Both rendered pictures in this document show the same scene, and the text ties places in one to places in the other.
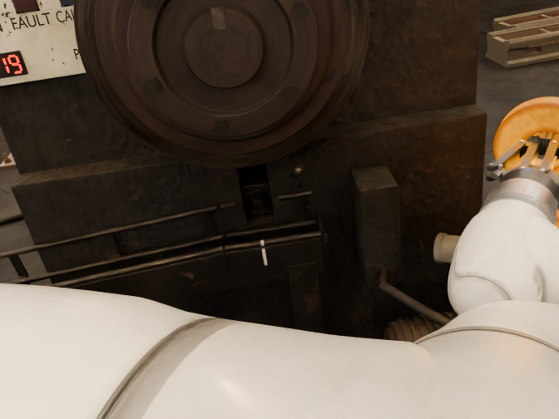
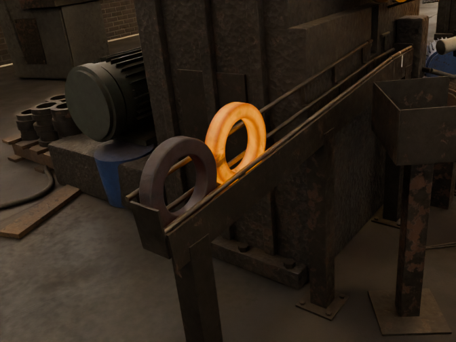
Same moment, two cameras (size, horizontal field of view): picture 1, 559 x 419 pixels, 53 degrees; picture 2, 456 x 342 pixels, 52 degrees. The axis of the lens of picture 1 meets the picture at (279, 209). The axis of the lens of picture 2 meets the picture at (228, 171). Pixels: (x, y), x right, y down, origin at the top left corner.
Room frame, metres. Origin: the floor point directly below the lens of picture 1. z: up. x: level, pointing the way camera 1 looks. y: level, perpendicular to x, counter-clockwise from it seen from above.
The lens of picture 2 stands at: (0.36, 1.70, 1.06)
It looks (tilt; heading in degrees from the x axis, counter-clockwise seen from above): 24 degrees down; 310
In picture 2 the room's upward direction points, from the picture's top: 6 degrees counter-clockwise
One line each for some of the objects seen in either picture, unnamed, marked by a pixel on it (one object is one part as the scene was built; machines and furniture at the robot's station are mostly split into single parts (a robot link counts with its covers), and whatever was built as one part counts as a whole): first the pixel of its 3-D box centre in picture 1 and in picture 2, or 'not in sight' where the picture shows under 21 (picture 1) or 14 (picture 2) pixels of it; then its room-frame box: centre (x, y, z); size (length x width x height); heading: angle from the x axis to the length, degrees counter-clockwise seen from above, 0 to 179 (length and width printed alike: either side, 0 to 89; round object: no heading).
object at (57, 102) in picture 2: not in sight; (111, 109); (2.92, -0.17, 0.22); 1.20 x 0.81 x 0.44; 88
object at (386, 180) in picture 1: (375, 226); (410, 48); (0.96, -0.19, 0.68); 0.11 x 0.08 x 0.24; 0
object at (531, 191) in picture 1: (518, 215); not in sight; (0.59, -0.30, 0.91); 0.09 x 0.06 x 0.09; 55
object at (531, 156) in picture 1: (528, 163); not in sight; (0.71, -0.37, 0.91); 0.11 x 0.01 x 0.04; 146
